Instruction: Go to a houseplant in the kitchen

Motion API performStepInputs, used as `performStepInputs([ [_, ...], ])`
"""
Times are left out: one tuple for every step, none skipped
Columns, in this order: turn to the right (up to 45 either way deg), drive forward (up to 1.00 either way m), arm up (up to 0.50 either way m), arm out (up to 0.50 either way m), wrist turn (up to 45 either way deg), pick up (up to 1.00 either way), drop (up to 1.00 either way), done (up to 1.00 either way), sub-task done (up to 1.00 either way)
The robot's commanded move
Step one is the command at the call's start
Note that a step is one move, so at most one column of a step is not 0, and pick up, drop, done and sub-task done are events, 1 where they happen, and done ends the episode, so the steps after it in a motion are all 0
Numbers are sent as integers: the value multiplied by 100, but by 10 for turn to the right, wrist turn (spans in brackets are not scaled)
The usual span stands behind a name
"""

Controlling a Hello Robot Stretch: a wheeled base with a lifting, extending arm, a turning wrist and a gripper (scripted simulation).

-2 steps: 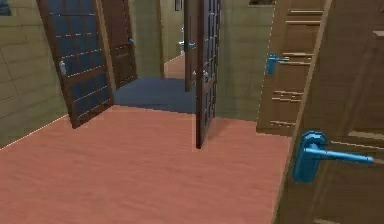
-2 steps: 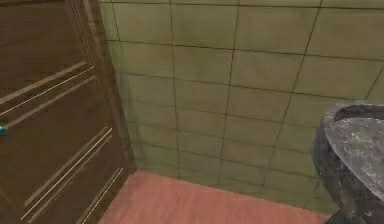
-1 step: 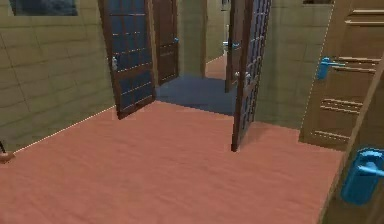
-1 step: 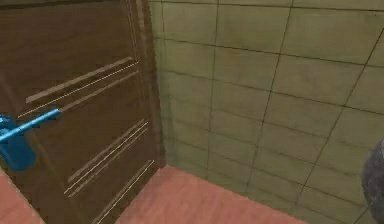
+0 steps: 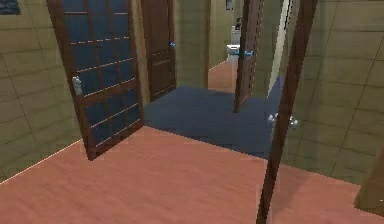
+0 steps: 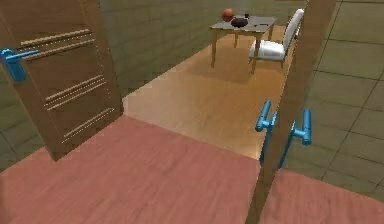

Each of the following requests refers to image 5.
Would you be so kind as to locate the dark brown panelled door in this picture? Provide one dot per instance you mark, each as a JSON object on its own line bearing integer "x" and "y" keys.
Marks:
{"x": 159, "y": 46}

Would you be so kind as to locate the brown open room door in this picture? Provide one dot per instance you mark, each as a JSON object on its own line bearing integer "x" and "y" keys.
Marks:
{"x": 247, "y": 56}

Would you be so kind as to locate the white toilet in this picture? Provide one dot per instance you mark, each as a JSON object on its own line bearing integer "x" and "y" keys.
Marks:
{"x": 233, "y": 45}

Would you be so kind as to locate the silver round door knob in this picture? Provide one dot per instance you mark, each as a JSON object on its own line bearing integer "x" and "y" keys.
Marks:
{"x": 271, "y": 118}
{"x": 293, "y": 122}

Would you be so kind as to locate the brown door seen edge-on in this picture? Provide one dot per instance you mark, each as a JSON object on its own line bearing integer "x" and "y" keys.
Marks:
{"x": 286, "y": 110}

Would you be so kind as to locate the brown door with blue panes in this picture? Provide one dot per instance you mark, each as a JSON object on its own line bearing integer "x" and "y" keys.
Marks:
{"x": 100, "y": 66}

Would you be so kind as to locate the brown wooden furniture corner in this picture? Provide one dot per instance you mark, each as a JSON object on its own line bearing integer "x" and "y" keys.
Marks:
{"x": 371, "y": 190}

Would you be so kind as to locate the dark framed wall picture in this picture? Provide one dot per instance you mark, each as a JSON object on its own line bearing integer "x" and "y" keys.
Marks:
{"x": 9, "y": 6}

